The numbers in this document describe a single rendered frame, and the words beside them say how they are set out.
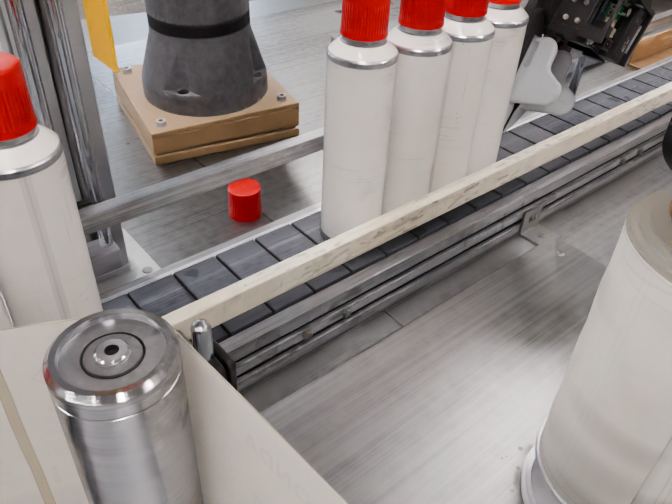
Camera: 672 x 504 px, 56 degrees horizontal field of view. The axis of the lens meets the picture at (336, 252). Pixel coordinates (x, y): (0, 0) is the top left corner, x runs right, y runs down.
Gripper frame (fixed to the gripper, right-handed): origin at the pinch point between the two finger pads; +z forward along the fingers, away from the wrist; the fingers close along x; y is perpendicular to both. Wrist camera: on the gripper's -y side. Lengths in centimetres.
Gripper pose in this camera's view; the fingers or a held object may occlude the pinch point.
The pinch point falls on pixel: (500, 115)
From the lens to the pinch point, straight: 65.7
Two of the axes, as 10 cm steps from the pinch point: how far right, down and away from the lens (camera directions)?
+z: -4.2, 8.7, 2.7
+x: 6.4, 0.7, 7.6
